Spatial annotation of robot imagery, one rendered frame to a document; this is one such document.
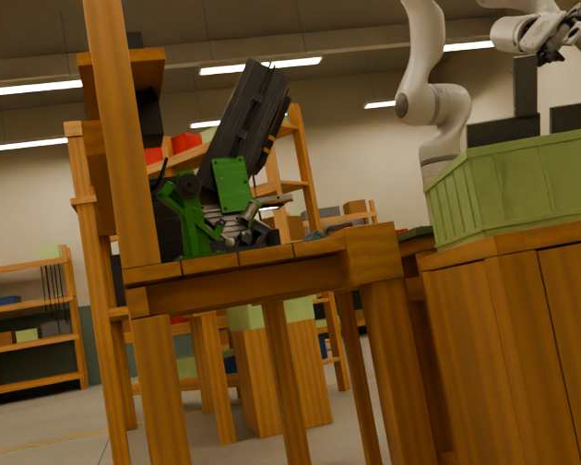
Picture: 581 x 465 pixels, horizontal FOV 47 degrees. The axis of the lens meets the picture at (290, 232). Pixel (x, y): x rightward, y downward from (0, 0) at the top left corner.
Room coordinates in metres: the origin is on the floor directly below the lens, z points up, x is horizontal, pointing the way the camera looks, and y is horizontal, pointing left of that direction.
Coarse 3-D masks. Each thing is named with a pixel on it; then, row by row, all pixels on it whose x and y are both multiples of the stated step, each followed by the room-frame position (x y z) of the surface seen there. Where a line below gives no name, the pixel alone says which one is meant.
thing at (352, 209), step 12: (348, 204) 11.28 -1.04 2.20; (360, 204) 11.28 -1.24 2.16; (372, 204) 11.25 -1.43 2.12; (324, 216) 11.09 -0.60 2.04; (336, 216) 11.11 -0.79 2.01; (348, 216) 11.11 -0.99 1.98; (360, 216) 11.15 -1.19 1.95; (372, 216) 11.22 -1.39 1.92; (360, 312) 11.22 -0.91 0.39; (324, 324) 11.05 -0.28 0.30; (360, 324) 11.08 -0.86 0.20; (228, 348) 10.61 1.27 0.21
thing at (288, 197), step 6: (258, 198) 2.42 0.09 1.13; (264, 198) 2.43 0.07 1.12; (270, 198) 2.43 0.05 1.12; (276, 198) 2.44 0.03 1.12; (282, 198) 2.45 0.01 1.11; (288, 198) 2.45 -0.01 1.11; (210, 204) 2.38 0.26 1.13; (216, 204) 2.38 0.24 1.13; (264, 204) 2.43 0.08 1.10; (270, 204) 2.44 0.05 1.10; (276, 204) 2.51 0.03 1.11; (282, 204) 2.52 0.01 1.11; (264, 210) 2.57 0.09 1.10
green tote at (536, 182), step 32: (480, 160) 1.24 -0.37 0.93; (512, 160) 1.24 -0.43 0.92; (544, 160) 1.24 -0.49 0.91; (576, 160) 1.24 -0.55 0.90; (448, 192) 1.43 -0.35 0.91; (480, 192) 1.24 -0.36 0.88; (512, 192) 1.24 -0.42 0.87; (544, 192) 1.24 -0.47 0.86; (576, 192) 1.24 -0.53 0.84; (448, 224) 1.48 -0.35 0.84; (480, 224) 1.25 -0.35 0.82; (512, 224) 1.23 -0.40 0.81; (544, 224) 1.24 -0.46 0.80
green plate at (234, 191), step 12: (240, 156) 2.33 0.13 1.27; (216, 168) 2.30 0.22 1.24; (228, 168) 2.30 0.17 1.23; (240, 168) 2.31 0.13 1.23; (216, 180) 2.28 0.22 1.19; (228, 180) 2.29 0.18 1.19; (240, 180) 2.30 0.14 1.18; (228, 192) 2.28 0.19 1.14; (240, 192) 2.29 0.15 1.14; (228, 204) 2.26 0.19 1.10; (240, 204) 2.27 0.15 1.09
